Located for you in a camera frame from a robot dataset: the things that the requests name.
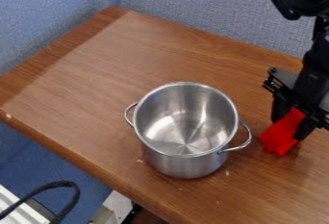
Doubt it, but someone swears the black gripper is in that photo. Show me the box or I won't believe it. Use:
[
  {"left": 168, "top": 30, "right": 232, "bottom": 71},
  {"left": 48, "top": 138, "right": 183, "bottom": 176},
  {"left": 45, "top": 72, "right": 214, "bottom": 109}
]
[{"left": 262, "top": 67, "right": 329, "bottom": 141}]

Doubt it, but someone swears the red block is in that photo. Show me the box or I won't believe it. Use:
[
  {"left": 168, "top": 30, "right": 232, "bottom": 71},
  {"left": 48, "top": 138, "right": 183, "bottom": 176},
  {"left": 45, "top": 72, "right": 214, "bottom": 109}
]
[{"left": 258, "top": 108, "right": 305, "bottom": 156}]

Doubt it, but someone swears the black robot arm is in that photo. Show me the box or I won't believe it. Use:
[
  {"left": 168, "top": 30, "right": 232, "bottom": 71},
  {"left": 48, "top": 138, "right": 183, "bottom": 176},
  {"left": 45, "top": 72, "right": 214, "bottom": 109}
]
[{"left": 263, "top": 0, "right": 329, "bottom": 140}]

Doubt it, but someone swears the stainless steel metal pot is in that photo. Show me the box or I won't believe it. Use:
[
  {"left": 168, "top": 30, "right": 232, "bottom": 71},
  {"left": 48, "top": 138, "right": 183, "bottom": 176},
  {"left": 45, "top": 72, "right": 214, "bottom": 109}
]
[{"left": 123, "top": 82, "right": 251, "bottom": 179}]

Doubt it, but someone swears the white box under table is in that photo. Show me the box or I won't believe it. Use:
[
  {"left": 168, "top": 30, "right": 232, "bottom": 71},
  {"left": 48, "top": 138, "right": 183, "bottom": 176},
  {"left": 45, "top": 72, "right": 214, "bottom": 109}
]
[{"left": 87, "top": 190, "right": 132, "bottom": 224}]

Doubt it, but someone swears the black cable loop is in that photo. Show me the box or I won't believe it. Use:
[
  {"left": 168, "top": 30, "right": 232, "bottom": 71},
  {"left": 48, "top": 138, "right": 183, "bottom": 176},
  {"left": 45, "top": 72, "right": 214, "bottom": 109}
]
[{"left": 0, "top": 180, "right": 83, "bottom": 224}]

